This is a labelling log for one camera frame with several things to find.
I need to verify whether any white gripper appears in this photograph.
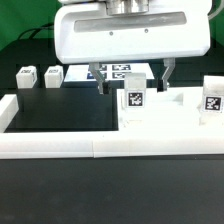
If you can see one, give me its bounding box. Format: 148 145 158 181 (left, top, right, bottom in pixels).
54 2 212 95

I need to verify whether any white square table top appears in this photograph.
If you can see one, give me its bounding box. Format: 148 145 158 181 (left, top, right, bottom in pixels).
116 86 224 134

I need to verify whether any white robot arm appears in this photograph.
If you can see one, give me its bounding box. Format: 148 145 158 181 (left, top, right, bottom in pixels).
54 0 212 94

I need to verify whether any white sheet with AprilTags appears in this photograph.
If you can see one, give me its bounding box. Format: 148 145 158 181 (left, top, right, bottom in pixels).
64 63 154 82

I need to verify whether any white U-shaped obstacle fence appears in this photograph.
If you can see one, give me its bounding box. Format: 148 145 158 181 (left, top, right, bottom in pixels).
0 88 224 159

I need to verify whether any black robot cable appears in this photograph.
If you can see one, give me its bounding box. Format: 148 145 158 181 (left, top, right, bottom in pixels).
17 23 56 41

